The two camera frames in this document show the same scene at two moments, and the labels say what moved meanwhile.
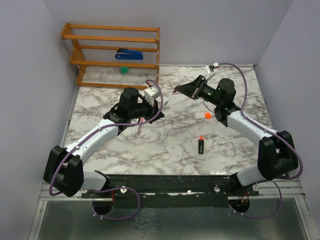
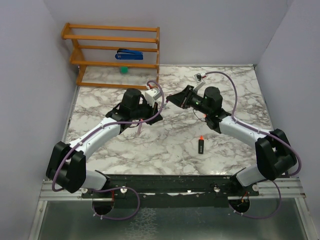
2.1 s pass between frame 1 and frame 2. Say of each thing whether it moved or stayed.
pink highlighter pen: stayed
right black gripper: moved
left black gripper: stayed
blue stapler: stayed
